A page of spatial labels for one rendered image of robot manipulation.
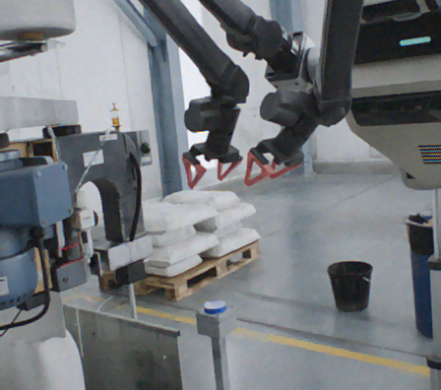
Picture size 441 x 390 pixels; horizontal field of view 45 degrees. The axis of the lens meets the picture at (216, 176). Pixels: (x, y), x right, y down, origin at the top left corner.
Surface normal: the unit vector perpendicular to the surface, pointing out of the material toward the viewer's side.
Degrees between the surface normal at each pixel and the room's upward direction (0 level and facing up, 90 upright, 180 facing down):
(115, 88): 90
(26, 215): 90
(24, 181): 90
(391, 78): 40
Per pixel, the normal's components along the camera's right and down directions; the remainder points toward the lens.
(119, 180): 0.79, 0.00
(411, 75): -0.46, -0.66
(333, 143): -0.60, 0.16
